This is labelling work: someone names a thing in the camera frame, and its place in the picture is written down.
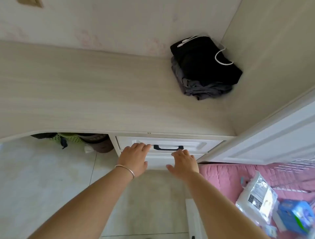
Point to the person's right hand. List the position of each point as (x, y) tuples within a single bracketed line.
[(185, 165)]

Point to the person's left hand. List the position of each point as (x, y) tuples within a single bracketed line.
[(134, 157)]

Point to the white drawer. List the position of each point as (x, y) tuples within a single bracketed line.
[(160, 161), (201, 145)]

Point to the person's left forearm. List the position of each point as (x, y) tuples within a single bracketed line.
[(86, 206)]

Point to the person's right forearm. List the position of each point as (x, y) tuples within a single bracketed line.
[(219, 209)]

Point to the white lower drawer front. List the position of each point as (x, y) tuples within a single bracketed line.
[(160, 161)]

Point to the brown round container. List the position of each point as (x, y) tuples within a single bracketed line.
[(101, 145)]

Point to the pink bedding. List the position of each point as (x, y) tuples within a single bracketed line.
[(221, 179)]

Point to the white crumpled tissue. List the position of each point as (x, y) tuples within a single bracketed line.
[(89, 149)]

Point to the green plastic basket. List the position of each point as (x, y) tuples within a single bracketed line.
[(71, 139)]

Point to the grey folded garment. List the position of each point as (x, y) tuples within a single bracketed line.
[(204, 92)]

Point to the white plastic packet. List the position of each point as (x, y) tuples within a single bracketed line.
[(256, 199)]

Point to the light wooden table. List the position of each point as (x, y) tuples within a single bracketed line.
[(73, 98)]

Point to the white wardrobe with wooden side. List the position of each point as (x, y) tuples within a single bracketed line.
[(270, 138)]

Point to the black folded garment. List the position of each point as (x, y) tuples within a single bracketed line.
[(204, 61)]

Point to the blue cardboard box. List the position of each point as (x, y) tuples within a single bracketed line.
[(295, 216)]

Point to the beige wall fixture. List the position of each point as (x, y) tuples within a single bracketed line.
[(29, 2)]

